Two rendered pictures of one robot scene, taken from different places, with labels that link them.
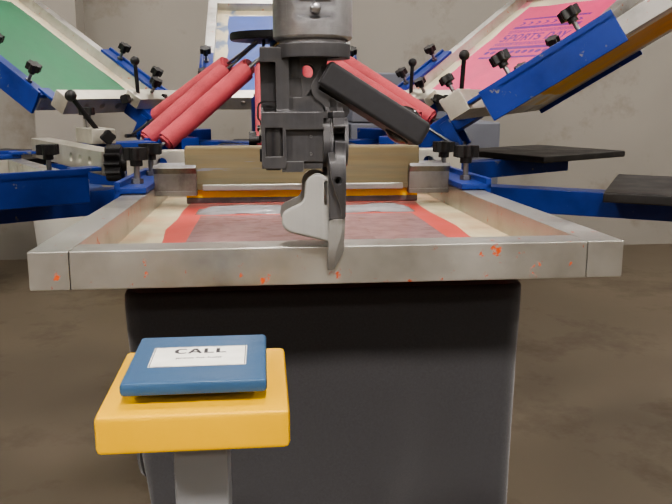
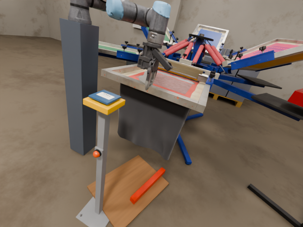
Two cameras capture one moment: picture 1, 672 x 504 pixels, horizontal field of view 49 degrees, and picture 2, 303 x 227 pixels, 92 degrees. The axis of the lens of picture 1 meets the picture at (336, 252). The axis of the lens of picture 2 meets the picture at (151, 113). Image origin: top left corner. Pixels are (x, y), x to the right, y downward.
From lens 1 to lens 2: 34 cm
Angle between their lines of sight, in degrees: 27
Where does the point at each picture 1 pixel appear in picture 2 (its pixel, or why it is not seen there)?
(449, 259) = (167, 96)
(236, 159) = not seen: hidden behind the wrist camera
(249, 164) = not seen: hidden behind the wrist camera
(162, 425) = (90, 103)
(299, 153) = (144, 65)
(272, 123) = (140, 58)
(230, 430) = (99, 108)
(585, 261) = (195, 107)
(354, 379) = (152, 111)
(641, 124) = not seen: outside the picture
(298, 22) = (149, 38)
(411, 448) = (160, 127)
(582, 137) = (286, 80)
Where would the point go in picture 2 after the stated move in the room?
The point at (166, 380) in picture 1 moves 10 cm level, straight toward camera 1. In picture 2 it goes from (94, 97) to (77, 106)
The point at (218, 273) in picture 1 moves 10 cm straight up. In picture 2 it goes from (127, 83) to (130, 64)
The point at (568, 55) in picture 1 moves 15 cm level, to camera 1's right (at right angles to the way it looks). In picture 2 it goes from (256, 59) to (278, 65)
